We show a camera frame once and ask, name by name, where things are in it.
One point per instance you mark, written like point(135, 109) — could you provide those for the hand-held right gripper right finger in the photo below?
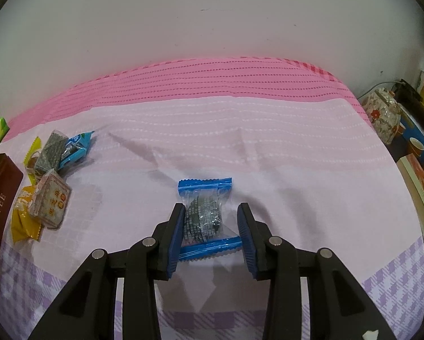
point(249, 241)

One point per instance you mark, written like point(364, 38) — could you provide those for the blue-ended clear candy packet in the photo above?
point(203, 216)
point(75, 148)

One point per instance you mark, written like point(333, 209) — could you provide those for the floral ceramic jar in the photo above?
point(381, 113)

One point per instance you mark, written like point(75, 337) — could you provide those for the dark grey snack packet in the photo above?
point(51, 152)

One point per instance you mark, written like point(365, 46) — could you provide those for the pink white snack packet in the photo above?
point(51, 198)

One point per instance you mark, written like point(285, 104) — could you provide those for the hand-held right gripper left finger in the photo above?
point(175, 237)

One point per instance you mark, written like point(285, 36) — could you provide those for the yellow snack packet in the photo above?
point(24, 225)

